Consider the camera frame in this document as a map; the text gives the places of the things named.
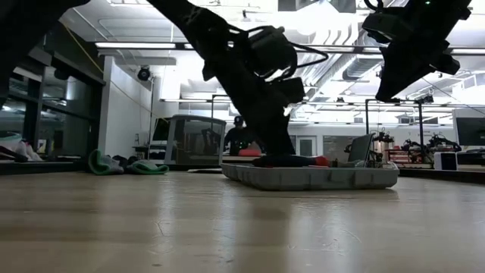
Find pile of white cloth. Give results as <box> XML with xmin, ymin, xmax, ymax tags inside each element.
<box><xmin>0</xmin><ymin>130</ymin><xmax>43</xmax><ymax>163</ymax></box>

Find black computer monitor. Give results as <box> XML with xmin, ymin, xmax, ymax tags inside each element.
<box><xmin>455</xmin><ymin>117</ymin><xmax>485</xmax><ymax>147</ymax></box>

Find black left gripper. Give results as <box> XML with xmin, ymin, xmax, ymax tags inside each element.
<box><xmin>202</xmin><ymin>45</ymin><xmax>297</xmax><ymax>156</ymax></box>

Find black gantry frame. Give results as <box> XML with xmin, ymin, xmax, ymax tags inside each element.
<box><xmin>365</xmin><ymin>97</ymin><xmax>402</xmax><ymax>136</ymax></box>

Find white box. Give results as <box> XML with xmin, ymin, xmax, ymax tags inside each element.
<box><xmin>433</xmin><ymin>151</ymin><xmax>458</xmax><ymax>171</ymax></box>

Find background robot station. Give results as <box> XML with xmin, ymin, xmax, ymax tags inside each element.
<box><xmin>401</xmin><ymin>131</ymin><xmax>463</xmax><ymax>165</ymax></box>

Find small dark monitor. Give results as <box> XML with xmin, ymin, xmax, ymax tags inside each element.
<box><xmin>151</xmin><ymin>117</ymin><xmax>171</xmax><ymax>143</ymax></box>

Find person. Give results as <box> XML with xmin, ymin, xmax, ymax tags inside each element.
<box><xmin>223</xmin><ymin>115</ymin><xmax>262</xmax><ymax>157</ymax></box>

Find grey mesh office chair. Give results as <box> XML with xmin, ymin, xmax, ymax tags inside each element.
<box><xmin>164</xmin><ymin>114</ymin><xmax>227</xmax><ymax>167</ymax></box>

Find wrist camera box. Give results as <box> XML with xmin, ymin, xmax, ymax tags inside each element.
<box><xmin>279</xmin><ymin>77</ymin><xmax>306</xmax><ymax>106</ymax></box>
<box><xmin>361</xmin><ymin>10</ymin><xmax>403</xmax><ymax>43</ymax></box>

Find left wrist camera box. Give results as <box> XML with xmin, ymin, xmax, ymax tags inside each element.
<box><xmin>279</xmin><ymin>77</ymin><xmax>306</xmax><ymax>106</ymax></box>

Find black left camera cable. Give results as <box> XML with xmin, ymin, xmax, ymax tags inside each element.
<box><xmin>227</xmin><ymin>24</ymin><xmax>330</xmax><ymax>79</ymax></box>

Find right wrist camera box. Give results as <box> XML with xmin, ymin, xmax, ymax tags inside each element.
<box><xmin>361</xmin><ymin>10</ymin><xmax>403</xmax><ymax>43</ymax></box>

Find long ceiling light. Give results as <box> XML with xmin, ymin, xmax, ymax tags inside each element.
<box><xmin>94</xmin><ymin>41</ymin><xmax>177</xmax><ymax>50</ymax></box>

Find black aluminium table frame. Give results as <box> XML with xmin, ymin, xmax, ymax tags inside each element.
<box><xmin>0</xmin><ymin>159</ymin><xmax>485</xmax><ymax>186</ymax></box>

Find black camera stand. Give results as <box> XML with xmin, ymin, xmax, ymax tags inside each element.
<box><xmin>414</xmin><ymin>93</ymin><xmax>436</xmax><ymax>165</ymax></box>

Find grey plastic tool case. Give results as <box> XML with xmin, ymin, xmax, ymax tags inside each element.
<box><xmin>221</xmin><ymin>161</ymin><xmax>400</xmax><ymax>192</ymax></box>

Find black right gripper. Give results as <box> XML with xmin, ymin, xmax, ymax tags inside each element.
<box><xmin>374</xmin><ymin>39</ymin><xmax>462</xmax><ymax>102</ymax></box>

